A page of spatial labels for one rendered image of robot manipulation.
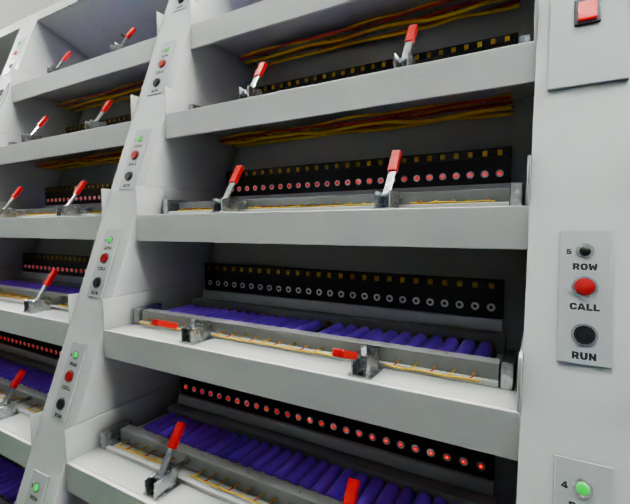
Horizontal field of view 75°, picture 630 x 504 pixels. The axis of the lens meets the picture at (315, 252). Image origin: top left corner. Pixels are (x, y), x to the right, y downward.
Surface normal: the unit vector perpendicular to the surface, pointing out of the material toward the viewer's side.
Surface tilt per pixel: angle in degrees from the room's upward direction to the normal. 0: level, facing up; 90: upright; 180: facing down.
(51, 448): 90
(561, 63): 90
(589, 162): 90
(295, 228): 110
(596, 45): 90
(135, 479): 20
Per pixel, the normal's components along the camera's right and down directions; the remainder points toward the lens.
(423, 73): -0.49, 0.07
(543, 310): -0.47, -0.29
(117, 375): 0.87, 0.03
